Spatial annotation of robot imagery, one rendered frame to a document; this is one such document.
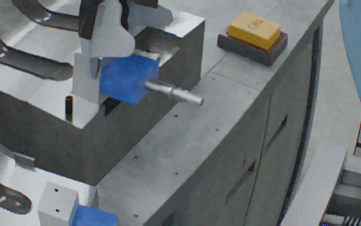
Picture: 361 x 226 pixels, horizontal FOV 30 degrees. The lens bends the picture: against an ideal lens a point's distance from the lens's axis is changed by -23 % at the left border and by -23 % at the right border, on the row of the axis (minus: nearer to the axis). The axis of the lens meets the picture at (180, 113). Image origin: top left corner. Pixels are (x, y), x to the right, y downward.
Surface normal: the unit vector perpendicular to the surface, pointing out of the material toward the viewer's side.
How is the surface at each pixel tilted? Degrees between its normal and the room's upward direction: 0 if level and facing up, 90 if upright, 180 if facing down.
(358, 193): 0
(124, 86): 88
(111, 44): 80
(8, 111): 90
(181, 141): 0
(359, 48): 96
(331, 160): 0
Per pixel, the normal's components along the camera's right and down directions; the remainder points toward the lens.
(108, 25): -0.45, 0.32
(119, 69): 0.07, -0.83
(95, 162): 0.88, 0.32
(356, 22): -0.86, 0.33
